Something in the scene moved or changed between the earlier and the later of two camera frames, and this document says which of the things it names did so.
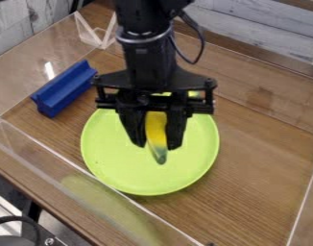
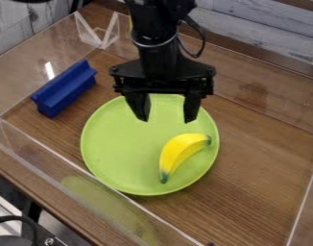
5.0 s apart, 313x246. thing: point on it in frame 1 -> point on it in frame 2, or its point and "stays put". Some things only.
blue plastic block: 56,94 stays put
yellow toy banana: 156,135 -> 176,149
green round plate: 128,167 stays put
